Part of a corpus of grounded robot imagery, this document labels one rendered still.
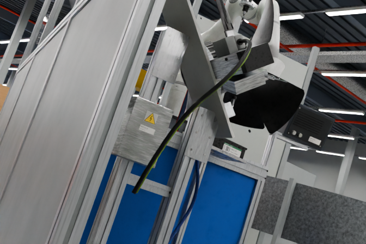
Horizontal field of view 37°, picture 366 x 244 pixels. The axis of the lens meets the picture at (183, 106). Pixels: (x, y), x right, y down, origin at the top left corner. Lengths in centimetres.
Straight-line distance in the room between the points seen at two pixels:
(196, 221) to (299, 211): 136
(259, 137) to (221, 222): 183
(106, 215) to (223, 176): 92
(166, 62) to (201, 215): 95
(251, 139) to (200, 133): 239
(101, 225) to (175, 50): 71
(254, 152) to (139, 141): 264
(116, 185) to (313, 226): 214
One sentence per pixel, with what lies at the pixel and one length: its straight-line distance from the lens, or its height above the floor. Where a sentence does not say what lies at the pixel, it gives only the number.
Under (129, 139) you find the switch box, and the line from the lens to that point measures 193.
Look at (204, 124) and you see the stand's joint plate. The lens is 213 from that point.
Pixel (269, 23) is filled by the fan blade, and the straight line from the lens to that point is 205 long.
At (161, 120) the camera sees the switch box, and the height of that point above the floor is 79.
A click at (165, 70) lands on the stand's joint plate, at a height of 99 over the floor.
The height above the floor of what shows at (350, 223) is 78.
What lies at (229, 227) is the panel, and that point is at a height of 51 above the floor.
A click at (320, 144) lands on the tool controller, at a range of 304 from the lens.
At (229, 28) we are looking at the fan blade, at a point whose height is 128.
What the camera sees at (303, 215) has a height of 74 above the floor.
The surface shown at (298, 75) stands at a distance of 477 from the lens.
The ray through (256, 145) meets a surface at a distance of 452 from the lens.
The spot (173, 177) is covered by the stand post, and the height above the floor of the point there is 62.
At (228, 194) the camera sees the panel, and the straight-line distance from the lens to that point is 280.
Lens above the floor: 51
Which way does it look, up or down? 10 degrees up
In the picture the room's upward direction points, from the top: 19 degrees clockwise
